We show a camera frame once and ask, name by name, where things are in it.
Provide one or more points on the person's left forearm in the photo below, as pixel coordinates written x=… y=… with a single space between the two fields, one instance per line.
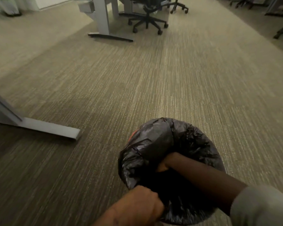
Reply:
x=106 y=218

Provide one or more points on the gray metal desk leg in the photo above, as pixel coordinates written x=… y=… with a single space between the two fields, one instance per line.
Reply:
x=102 y=18
x=37 y=127
x=278 y=8

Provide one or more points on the gray sweater sleeve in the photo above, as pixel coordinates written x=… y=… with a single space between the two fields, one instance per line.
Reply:
x=261 y=207

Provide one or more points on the orange trash bin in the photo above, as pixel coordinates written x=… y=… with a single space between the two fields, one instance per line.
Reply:
x=132 y=135

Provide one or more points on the row of black chair bases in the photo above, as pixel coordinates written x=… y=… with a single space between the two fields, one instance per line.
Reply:
x=243 y=1

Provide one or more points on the person's right hand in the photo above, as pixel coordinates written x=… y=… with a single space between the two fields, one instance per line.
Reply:
x=168 y=160

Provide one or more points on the person's right forearm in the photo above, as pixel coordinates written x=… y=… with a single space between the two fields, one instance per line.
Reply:
x=207 y=181

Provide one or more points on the person's right fingers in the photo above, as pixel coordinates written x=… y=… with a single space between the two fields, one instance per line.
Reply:
x=162 y=167

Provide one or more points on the person's left fingers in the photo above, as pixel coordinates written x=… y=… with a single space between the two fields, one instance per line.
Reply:
x=159 y=205

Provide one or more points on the black plastic trash bag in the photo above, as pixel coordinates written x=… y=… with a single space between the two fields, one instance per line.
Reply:
x=153 y=141

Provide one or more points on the person's left hand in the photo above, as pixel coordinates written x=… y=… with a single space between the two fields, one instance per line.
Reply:
x=139 y=203

